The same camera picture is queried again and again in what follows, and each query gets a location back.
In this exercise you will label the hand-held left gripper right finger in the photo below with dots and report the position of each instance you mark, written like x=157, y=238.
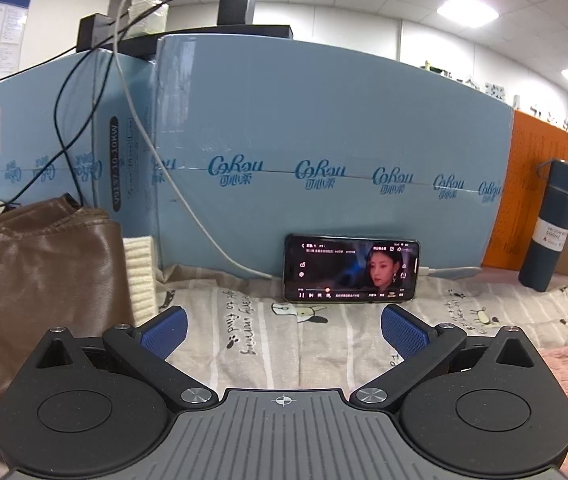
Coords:
x=404, y=334

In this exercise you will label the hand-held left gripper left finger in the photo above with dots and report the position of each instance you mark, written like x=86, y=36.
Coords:
x=164, y=334

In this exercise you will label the cream knit sweater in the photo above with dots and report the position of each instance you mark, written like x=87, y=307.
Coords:
x=140, y=280

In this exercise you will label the black smartphone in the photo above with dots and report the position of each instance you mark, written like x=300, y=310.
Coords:
x=344, y=270

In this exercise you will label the brown leather garment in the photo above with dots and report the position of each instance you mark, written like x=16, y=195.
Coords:
x=39, y=285

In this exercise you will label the dark blue thermos bottle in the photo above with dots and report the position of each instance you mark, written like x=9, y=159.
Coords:
x=549, y=240

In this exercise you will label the orange box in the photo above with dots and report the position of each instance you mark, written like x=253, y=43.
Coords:
x=514, y=185

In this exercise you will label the large light blue printed carton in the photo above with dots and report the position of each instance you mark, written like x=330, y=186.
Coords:
x=314, y=110

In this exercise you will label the light blue carton white label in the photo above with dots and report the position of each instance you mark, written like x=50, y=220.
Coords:
x=24, y=120

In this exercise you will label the black flat board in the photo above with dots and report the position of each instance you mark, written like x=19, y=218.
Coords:
x=204, y=31

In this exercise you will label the black block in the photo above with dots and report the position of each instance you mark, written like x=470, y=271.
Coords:
x=94, y=32

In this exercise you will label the white taped bundle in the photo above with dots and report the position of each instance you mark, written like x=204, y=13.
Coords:
x=149, y=17

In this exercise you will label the black power adapter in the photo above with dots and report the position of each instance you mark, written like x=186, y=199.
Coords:
x=236, y=5

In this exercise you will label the wall lettering sign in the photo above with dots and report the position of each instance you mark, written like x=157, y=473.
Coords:
x=494, y=89

